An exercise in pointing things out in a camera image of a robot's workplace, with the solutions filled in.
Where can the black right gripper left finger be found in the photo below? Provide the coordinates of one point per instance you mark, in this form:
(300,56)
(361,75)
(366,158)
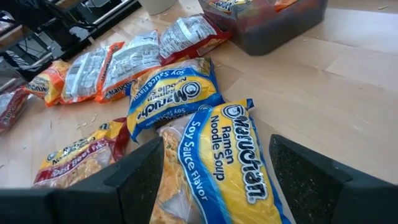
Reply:
(133,186)

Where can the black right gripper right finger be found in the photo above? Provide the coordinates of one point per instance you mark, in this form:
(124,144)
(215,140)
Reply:
(311,193)

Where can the blue soy sauce ramen packet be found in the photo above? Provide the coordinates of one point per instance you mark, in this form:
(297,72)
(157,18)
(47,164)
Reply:
(174,93)
(230,168)

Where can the red roast beef ramen packet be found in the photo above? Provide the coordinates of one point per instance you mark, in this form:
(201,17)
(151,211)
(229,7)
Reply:
(11,109)
(189,37)
(77,161)

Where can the translucent grey plastic bin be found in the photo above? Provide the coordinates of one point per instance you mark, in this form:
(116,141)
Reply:
(273,31)

